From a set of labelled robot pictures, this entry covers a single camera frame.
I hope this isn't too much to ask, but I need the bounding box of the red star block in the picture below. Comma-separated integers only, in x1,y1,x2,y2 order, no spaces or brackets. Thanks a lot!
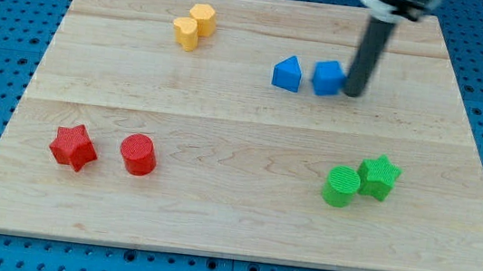
49,124,98,172

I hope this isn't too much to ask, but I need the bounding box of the blue pentagon block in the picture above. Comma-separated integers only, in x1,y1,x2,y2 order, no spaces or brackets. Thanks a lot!
312,61,346,96

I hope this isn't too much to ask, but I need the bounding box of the green star block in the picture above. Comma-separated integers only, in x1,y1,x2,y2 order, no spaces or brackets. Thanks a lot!
357,154,402,202

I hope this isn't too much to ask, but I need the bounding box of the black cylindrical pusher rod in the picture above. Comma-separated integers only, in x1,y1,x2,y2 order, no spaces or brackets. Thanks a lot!
343,16,396,98

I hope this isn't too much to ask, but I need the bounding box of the red cylinder block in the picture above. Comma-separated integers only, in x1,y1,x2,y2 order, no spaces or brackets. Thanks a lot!
120,133,157,176

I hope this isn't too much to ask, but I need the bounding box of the yellow hexagon block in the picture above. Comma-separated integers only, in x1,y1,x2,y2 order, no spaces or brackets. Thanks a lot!
189,3,217,37

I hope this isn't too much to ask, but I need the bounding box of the blue triangle block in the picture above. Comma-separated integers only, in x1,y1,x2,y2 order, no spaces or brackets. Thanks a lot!
271,55,302,92

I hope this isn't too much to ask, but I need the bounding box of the yellow heart block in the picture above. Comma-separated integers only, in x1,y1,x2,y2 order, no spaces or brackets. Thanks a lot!
173,16,198,52

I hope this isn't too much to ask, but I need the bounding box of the green cylinder block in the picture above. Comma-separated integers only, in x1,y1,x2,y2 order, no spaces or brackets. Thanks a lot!
322,165,361,208

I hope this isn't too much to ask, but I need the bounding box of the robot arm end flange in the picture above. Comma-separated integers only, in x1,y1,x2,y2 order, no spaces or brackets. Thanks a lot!
360,0,444,24

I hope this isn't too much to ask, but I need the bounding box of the wooden board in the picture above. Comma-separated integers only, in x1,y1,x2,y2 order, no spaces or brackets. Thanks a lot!
0,0,483,271

